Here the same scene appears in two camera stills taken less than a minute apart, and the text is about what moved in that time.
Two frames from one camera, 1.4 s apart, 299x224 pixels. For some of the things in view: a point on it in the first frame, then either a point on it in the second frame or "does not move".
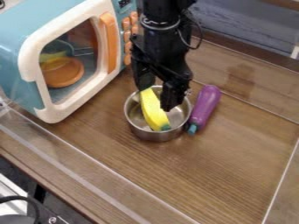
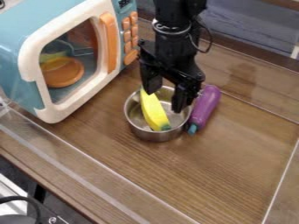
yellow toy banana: (153, 109) does not move
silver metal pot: (177, 117) does not move
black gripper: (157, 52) → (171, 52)
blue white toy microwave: (64, 49) does not move
